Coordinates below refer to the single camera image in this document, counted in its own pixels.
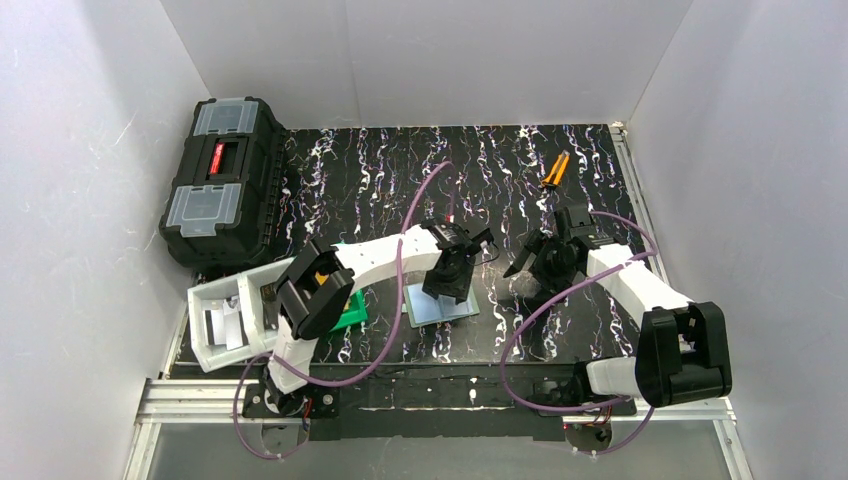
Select green plastic bin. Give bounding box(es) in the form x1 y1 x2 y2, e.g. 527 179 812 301
331 290 368 332

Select white bin with black cards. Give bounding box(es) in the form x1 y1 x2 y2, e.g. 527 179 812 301
236 258 293 354

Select white bin with silver cards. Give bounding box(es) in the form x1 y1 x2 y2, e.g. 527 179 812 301
187 276 253 373

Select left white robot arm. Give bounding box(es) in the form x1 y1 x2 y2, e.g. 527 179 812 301
265 219 495 395

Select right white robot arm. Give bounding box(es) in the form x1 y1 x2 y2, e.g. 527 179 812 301
500 205 733 414

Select silver credit cards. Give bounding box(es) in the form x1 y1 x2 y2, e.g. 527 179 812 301
201 295 248 351

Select black toolbox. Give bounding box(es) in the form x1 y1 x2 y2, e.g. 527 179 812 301
159 96 287 272

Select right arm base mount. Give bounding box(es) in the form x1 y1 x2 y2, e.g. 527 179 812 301
527 380 637 453

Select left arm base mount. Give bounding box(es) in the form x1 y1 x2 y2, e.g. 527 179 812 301
236 383 340 461

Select aluminium frame rail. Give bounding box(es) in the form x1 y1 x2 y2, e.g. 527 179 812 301
125 123 746 479

